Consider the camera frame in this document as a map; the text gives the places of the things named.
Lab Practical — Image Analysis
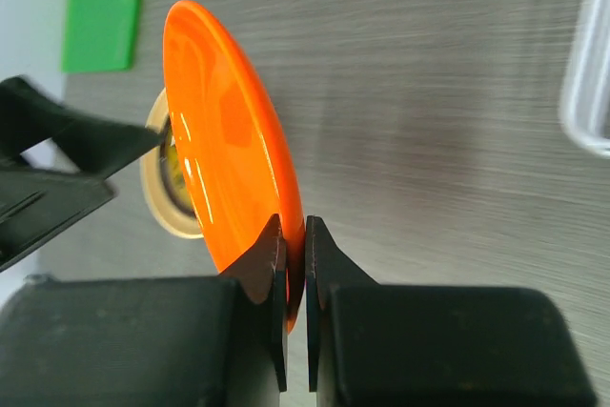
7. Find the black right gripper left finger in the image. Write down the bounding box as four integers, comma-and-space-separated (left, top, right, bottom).
1, 216, 287, 406

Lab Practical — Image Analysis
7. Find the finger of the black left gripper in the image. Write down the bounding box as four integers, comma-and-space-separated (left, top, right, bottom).
1, 166, 115, 271
1, 76, 161, 178

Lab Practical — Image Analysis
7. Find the green plastic mat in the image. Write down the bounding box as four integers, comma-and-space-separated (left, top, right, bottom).
62, 0, 140, 73

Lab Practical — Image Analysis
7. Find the cream yellow plate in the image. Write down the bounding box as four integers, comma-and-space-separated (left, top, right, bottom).
140, 89, 202, 239

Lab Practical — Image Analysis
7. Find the olive yellow patterned plate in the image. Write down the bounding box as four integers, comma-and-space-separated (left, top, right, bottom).
160, 138, 193, 214

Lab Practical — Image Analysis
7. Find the white wire dish rack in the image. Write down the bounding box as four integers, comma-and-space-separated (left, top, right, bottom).
559, 0, 609, 158

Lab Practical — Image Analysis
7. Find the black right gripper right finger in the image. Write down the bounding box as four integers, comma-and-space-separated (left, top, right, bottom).
305, 216, 599, 406

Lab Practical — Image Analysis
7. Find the orange plastic plate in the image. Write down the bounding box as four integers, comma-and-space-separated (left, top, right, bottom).
163, 0, 305, 330

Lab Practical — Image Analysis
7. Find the dark red patterned plate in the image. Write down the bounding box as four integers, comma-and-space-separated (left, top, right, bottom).
158, 118, 195, 218

